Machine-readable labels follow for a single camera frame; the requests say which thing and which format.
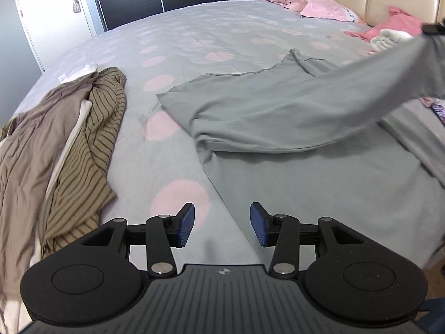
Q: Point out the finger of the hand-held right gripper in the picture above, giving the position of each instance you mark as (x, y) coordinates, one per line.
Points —
(433, 29)

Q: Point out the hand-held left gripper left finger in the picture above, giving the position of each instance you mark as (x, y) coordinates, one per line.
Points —
(185, 224)

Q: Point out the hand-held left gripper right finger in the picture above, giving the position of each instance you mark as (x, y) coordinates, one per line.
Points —
(259, 224)

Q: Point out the grey long-sleeve shirt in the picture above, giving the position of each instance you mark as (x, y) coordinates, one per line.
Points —
(278, 118)

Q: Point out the coral pink pillow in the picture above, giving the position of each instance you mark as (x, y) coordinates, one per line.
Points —
(399, 19)

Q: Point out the folded white towel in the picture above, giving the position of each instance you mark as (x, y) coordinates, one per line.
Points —
(389, 38)

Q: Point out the folded pink cloth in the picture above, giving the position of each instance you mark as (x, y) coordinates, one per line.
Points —
(428, 101)

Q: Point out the patterned phone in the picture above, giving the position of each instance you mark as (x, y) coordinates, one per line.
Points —
(440, 111)

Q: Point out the light pink pillow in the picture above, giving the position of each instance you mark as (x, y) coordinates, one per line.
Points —
(326, 10)

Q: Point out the olive striped shirt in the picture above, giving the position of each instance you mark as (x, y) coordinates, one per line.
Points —
(94, 139)

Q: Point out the white shirt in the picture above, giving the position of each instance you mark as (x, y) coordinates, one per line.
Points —
(75, 128)

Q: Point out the crumpled pink garment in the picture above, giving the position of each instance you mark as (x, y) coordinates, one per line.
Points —
(285, 0)

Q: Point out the taupe shirt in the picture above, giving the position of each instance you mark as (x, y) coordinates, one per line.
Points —
(31, 146)

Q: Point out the grey pink-dotted bed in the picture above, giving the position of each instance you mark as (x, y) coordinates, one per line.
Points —
(226, 41)

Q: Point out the black sliding wardrobe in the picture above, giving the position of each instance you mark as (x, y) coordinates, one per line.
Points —
(139, 0)

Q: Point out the patterned hanging door tag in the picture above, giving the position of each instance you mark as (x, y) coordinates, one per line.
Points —
(75, 7)

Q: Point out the white door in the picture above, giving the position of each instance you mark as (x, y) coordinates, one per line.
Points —
(52, 14)

